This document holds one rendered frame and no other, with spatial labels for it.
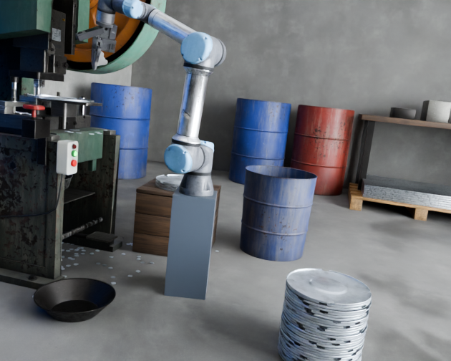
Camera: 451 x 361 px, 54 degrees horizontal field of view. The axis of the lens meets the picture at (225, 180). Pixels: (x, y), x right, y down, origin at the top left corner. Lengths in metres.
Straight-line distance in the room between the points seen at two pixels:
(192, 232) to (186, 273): 0.19
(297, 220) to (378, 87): 2.91
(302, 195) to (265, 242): 0.33
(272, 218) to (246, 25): 3.26
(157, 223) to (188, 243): 0.51
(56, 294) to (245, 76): 3.84
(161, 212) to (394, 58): 3.51
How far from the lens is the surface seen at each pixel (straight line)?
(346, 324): 1.53
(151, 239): 2.41
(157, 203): 2.35
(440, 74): 5.24
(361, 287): 1.67
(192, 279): 1.95
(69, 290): 1.96
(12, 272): 2.16
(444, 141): 5.26
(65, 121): 2.15
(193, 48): 1.69
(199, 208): 1.84
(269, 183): 2.40
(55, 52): 2.23
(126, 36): 2.43
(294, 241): 2.53
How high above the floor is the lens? 0.86
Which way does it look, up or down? 11 degrees down
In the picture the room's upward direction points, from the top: 6 degrees clockwise
